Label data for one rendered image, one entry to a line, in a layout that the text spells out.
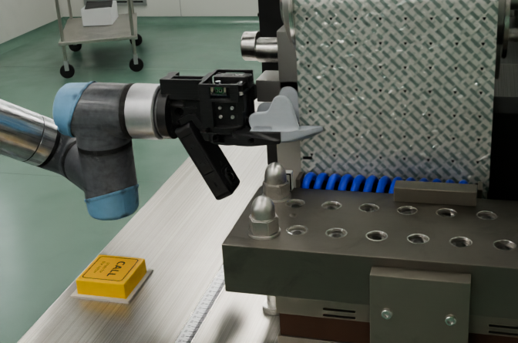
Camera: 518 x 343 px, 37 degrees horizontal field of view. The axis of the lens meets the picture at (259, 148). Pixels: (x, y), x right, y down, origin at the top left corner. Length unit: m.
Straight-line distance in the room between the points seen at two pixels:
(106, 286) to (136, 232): 0.19
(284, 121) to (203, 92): 0.11
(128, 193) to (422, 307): 0.47
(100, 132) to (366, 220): 0.38
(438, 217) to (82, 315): 0.45
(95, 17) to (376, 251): 5.25
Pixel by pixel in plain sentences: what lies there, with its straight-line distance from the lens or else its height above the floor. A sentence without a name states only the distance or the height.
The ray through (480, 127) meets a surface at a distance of 0.97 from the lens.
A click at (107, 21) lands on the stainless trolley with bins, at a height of 0.29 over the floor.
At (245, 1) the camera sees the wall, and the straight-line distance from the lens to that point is 6.88.
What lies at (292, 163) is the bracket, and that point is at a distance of 1.10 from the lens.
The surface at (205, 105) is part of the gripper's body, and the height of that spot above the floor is 1.13.
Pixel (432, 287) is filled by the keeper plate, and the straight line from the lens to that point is 0.81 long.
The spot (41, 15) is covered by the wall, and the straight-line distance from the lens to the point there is 7.28.
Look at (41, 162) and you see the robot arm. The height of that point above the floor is 1.02.
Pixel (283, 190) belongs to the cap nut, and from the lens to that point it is 0.95.
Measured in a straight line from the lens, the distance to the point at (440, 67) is 0.95.
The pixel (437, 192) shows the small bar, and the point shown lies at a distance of 0.93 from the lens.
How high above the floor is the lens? 1.43
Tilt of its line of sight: 21 degrees down
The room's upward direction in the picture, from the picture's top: 4 degrees counter-clockwise
